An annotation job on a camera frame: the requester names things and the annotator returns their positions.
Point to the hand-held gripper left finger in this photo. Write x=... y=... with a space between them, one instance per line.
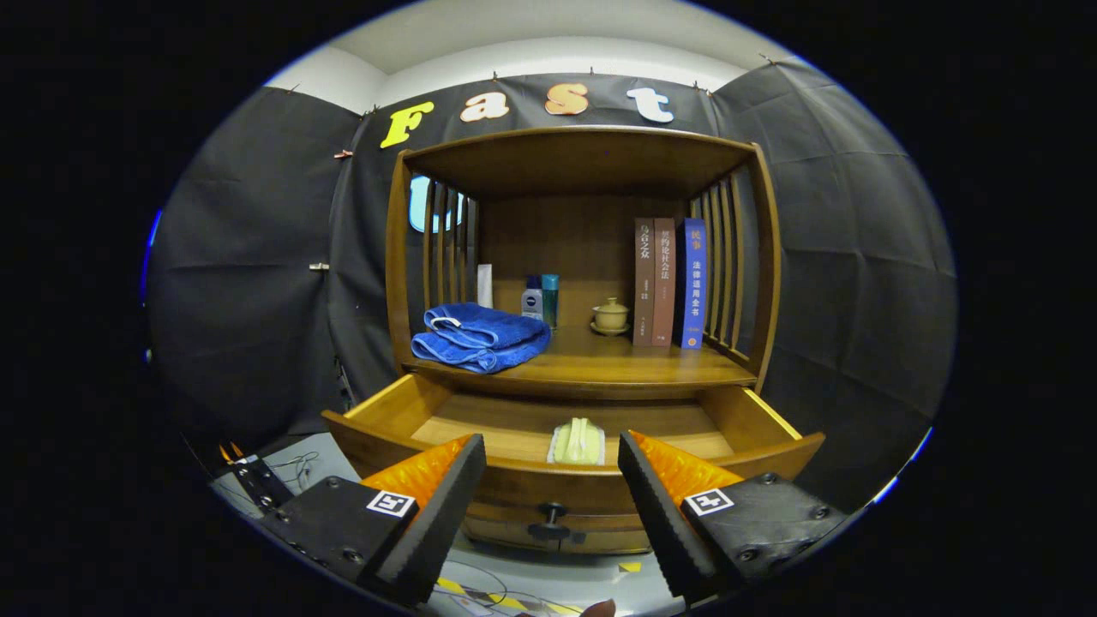
x=441 y=514

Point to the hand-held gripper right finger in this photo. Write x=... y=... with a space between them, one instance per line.
x=660 y=514

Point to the wooden countertop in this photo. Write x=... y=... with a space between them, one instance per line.
x=600 y=360

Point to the wooden cabinet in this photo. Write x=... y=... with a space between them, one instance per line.
x=557 y=240

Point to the yellow black striped tape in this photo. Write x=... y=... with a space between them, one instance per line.
x=506 y=602

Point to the blue towel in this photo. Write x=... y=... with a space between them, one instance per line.
x=480 y=334

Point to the beige ceramic lidded cup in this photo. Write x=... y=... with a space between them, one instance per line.
x=610 y=317

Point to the white bottle with blue cap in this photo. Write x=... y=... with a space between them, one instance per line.
x=532 y=302

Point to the white tube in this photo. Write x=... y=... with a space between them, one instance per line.
x=485 y=287

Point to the brown book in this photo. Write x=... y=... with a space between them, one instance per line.
x=644 y=283
x=664 y=283

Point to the blue book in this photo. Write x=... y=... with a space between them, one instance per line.
x=694 y=283

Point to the teal bottle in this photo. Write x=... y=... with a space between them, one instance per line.
x=550 y=300

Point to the black backdrop cloth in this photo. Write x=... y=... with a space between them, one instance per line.
x=857 y=257

